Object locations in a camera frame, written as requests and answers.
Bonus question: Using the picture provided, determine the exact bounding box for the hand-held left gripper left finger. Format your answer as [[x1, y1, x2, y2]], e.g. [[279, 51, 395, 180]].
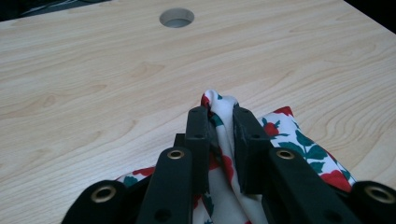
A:
[[174, 105, 211, 195]]

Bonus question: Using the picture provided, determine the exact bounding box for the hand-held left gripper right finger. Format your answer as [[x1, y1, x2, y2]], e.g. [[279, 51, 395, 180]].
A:
[[233, 104, 275, 195]]

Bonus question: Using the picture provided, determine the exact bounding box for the white rose print shirt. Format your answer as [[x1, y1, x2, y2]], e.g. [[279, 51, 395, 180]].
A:
[[116, 89, 358, 224]]

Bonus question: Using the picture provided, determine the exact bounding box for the round grey table grommet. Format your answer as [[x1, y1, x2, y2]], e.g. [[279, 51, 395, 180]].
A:
[[159, 7, 195, 29]]

